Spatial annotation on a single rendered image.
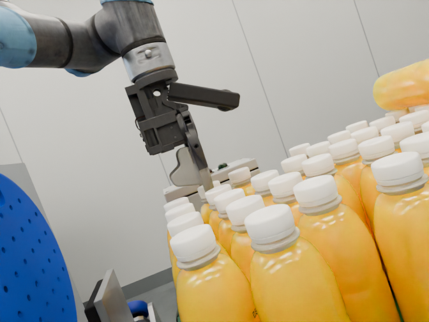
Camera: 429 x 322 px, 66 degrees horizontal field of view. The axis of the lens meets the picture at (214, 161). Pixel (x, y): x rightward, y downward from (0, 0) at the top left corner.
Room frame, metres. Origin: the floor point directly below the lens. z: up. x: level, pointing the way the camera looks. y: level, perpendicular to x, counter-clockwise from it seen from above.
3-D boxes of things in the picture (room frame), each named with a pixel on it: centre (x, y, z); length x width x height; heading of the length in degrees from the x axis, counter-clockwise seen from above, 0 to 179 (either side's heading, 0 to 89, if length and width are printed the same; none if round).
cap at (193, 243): (0.29, 0.04, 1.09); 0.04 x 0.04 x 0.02
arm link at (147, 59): (0.54, 0.04, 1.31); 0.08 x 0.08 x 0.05
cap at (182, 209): (0.43, 0.07, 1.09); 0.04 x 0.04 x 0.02
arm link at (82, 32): (0.58, 0.14, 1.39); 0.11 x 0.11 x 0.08; 59
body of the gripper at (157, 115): (0.54, 0.05, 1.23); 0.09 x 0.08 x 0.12; 99
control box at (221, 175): (0.71, 0.03, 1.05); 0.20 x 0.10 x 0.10; 99
